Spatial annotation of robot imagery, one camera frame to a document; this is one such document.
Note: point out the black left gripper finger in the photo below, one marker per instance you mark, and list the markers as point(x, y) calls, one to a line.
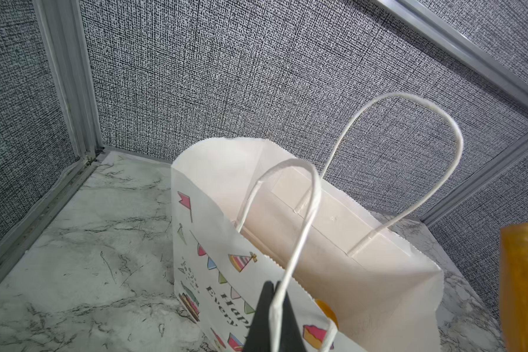
point(259, 335)

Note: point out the white paper gift bag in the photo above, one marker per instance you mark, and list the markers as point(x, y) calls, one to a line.
point(245, 211)

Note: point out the striped croissant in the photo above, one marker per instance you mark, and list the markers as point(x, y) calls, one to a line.
point(513, 297)

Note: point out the aluminium cage frame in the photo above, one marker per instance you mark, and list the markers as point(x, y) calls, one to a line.
point(154, 77)

